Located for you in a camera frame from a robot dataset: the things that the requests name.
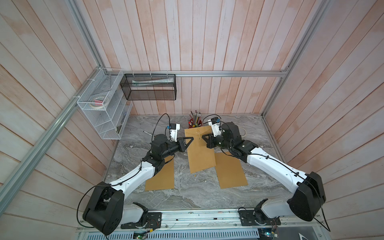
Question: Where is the black mesh basket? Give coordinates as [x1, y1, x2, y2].
[120, 73, 177, 101]

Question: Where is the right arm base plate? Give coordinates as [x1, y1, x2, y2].
[238, 208, 281, 227]

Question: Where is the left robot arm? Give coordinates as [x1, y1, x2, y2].
[82, 134, 194, 236]

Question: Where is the masking tape roll on table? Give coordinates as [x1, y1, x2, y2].
[239, 127, 247, 138]

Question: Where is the red pen holder cup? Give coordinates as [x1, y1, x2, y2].
[189, 119, 203, 129]

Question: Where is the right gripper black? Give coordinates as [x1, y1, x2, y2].
[201, 132, 234, 153]

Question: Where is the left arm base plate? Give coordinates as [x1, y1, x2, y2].
[121, 212, 162, 230]

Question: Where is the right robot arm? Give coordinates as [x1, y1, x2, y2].
[203, 117, 326, 226]

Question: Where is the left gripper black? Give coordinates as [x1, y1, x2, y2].
[161, 137, 194, 159]

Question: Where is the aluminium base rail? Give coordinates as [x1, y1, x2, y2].
[76, 208, 325, 233]

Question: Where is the tape roll in rack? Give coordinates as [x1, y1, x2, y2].
[89, 96, 109, 110]

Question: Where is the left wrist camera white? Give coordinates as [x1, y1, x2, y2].
[168, 123, 181, 142]

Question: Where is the brown file bag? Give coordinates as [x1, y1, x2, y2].
[185, 126, 216, 174]
[145, 156, 175, 191]
[215, 153, 248, 189]

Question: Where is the white wire shelf rack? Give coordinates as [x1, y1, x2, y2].
[77, 68, 132, 140]

